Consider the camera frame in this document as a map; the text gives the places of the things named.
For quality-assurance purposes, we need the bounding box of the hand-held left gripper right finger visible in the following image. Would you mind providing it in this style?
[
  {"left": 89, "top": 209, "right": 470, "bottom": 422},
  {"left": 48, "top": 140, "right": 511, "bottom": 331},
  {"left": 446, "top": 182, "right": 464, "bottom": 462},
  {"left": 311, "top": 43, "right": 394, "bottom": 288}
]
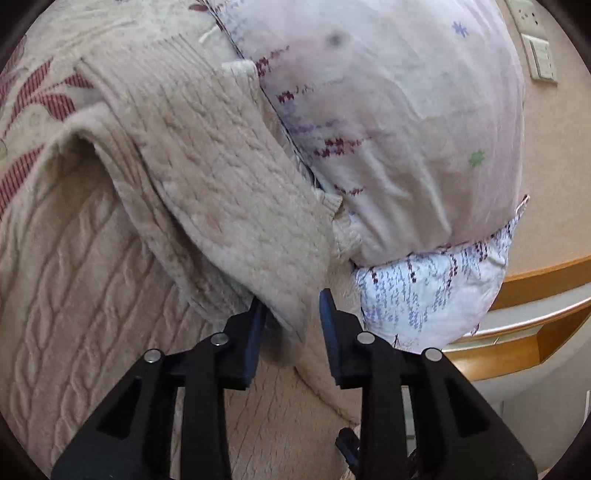
[{"left": 318, "top": 288, "right": 539, "bottom": 480}]

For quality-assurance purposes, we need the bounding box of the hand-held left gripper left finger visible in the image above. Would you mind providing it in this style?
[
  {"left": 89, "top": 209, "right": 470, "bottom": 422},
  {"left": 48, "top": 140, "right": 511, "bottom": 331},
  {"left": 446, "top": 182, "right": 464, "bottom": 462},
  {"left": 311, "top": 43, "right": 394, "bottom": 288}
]
[{"left": 51, "top": 295, "right": 269, "bottom": 480}]

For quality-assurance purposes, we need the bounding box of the beige cable-knit sweater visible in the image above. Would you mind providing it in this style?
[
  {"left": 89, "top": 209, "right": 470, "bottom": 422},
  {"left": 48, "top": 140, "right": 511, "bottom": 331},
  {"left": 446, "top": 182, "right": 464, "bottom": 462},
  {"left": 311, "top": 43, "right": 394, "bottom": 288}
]
[{"left": 0, "top": 34, "right": 365, "bottom": 480}]

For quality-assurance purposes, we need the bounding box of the blue lavender tree print pillow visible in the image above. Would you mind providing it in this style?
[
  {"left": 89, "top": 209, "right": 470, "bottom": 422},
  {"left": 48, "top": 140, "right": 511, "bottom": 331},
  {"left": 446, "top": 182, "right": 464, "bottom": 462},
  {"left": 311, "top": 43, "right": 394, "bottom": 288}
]
[{"left": 353, "top": 195, "right": 532, "bottom": 355}]

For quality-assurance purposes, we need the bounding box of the wooden bed headboard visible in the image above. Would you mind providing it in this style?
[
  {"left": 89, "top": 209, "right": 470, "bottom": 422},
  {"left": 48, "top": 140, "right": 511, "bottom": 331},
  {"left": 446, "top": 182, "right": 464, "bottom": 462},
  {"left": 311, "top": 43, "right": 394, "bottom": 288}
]
[{"left": 443, "top": 256, "right": 591, "bottom": 383}]

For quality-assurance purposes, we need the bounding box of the pink lavender print pillow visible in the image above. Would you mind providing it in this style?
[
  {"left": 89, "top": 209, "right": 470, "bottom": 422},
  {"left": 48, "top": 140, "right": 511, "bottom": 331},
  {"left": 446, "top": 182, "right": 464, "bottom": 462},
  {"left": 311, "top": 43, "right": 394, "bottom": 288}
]
[{"left": 203, "top": 0, "right": 528, "bottom": 269}]

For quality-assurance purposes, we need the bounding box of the floral bed quilt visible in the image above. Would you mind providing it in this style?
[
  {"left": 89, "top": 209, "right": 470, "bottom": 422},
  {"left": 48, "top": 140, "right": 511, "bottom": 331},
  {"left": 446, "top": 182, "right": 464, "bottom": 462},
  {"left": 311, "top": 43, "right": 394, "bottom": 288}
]
[{"left": 0, "top": 0, "right": 232, "bottom": 217}]

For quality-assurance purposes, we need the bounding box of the white wall switch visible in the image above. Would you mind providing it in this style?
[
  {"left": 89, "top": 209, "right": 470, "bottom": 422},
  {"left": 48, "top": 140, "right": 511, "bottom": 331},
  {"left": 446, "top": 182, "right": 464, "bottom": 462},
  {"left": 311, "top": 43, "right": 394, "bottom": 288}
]
[{"left": 521, "top": 33, "right": 560, "bottom": 86}]

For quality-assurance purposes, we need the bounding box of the white wall socket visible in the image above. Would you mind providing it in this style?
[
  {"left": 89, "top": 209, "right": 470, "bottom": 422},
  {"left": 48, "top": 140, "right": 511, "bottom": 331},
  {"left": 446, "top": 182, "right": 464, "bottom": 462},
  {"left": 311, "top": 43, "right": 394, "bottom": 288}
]
[{"left": 505, "top": 0, "right": 551, "bottom": 36}]

